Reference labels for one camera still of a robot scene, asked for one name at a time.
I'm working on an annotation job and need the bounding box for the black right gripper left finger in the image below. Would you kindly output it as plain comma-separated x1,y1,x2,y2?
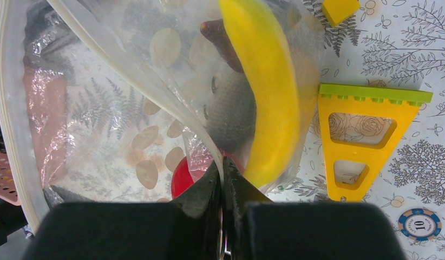
24,168,221,259

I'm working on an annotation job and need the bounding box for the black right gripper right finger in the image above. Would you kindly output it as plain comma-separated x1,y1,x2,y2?
222,157,405,259

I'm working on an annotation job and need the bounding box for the yellow toy banana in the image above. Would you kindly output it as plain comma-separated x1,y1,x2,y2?
219,1,300,188

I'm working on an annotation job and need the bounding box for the grey toy fish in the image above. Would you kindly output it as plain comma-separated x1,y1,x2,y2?
204,68,256,153

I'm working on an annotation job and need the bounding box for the clear zip top bag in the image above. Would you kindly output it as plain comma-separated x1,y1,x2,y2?
0,0,327,234

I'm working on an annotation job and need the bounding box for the dark red toy fig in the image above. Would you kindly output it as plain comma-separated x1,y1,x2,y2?
200,19,244,73

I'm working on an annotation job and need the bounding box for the yellow triangle toy block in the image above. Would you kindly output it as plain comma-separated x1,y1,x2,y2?
318,83,433,202

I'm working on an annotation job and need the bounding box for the pink plastic basket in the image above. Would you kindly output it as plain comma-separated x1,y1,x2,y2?
0,68,69,207

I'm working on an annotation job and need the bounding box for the yellow toy brick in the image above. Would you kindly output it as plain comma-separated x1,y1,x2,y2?
322,0,360,27

